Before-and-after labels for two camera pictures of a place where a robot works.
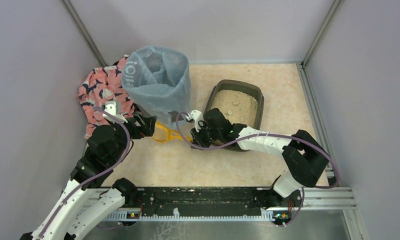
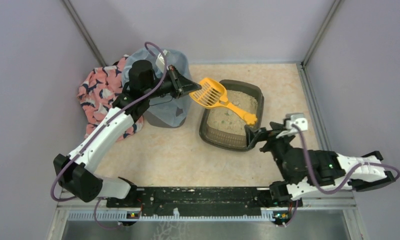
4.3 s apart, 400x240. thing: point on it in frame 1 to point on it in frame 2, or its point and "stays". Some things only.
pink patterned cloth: x=103 y=85 stays
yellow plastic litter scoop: x=162 y=133 to x=212 y=94
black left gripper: x=142 y=124 to x=178 y=81
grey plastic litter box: x=226 y=84 stays
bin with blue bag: x=158 y=80 stays
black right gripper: x=201 y=133 to x=262 y=136
